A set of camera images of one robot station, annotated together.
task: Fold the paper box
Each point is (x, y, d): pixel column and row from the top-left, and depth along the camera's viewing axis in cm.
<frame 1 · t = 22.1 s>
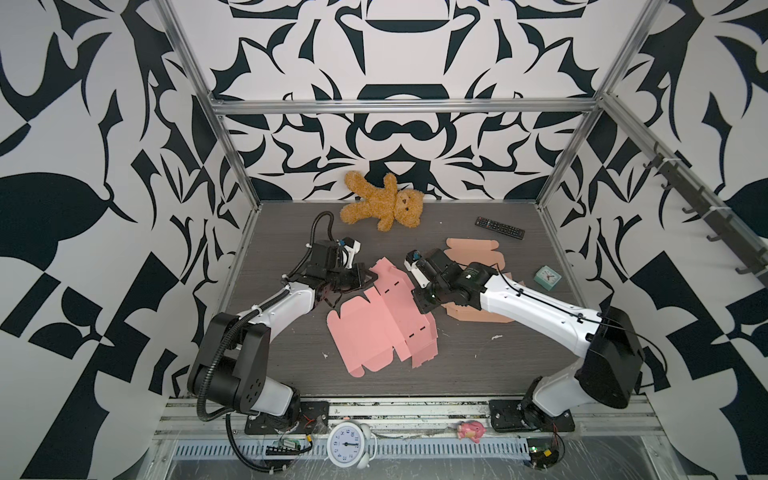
left hand: (379, 272, 85), fingers closed
right hand: (416, 295, 81), fingers closed
pink flat cardboard box: (367, 333, 89), on the table
brown teddy bear: (386, 206, 113), point 7 cm above the table
black remote control: (497, 227, 114), point 2 cm above the table
small teal alarm clock: (547, 278, 100), point 2 cm above the table

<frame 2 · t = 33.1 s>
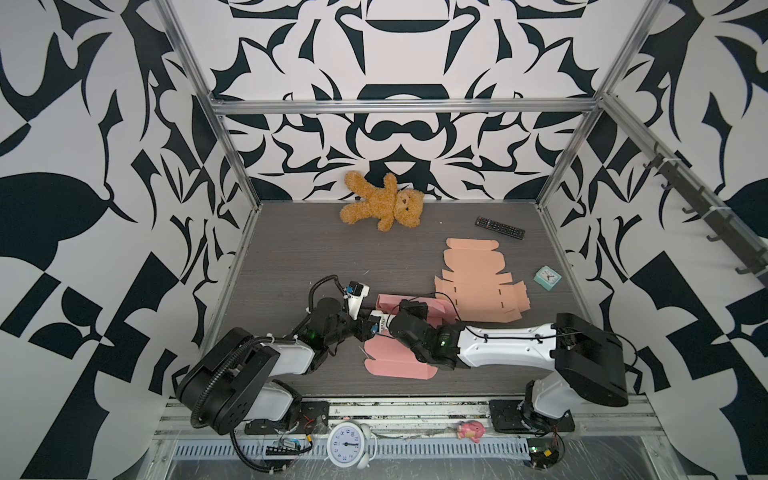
left hand: (383, 308, 84), fingers open
right hand: (406, 297, 82), fingers closed
pink flat cardboard box: (385, 357, 87), on the table
the other named things where they were.

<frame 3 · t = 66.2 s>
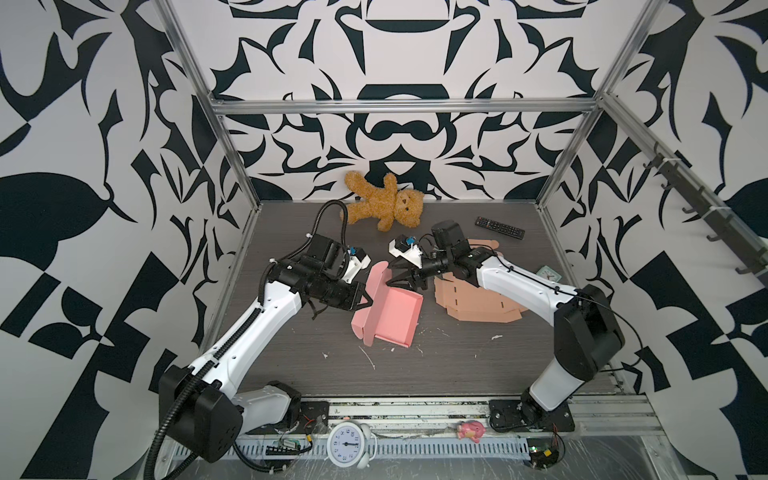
left hand: (371, 298, 74), fingers closed
right hand: (390, 271, 79), fingers open
pink flat cardboard box: (393, 313, 91), point 3 cm above the table
the other named things where they were.

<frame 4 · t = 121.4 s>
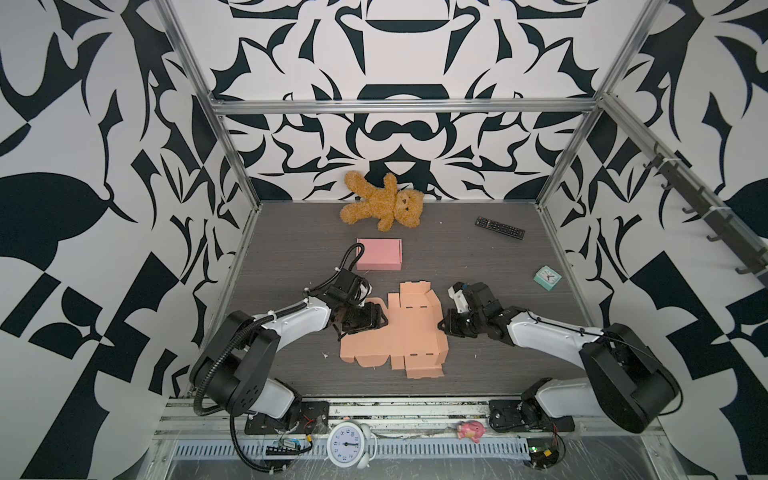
left hand: (382, 319, 86), fingers open
right hand: (438, 324, 87), fingers closed
pink flat cardboard box: (381, 251, 105), point 4 cm above the table
peach flat cardboard box: (415, 330, 89), point 2 cm above the table
the other named things where they were.

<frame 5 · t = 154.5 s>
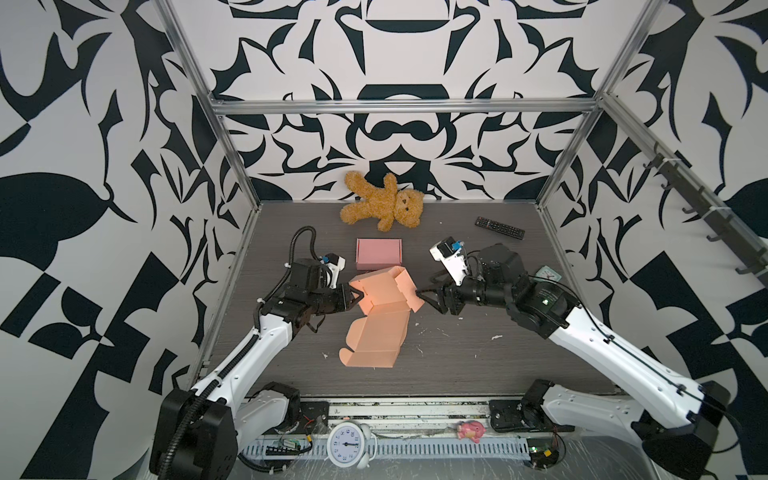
left hand: (363, 290, 80), fingers closed
right hand: (424, 284, 67), fingers open
peach flat cardboard box: (395, 296, 68), point 28 cm above the table
the other named things where they were.

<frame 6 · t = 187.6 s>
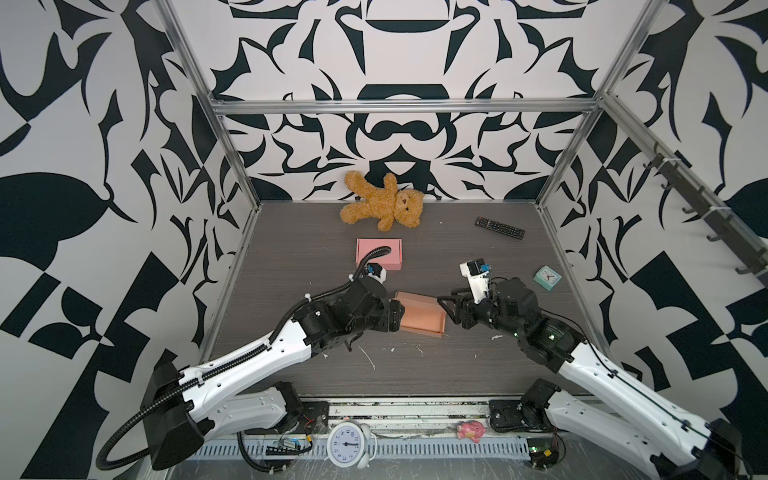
left hand: (395, 303, 73), fingers open
right hand: (446, 295, 73), fingers open
peach flat cardboard box: (418, 315, 91), point 3 cm above the table
the other named things where they were.

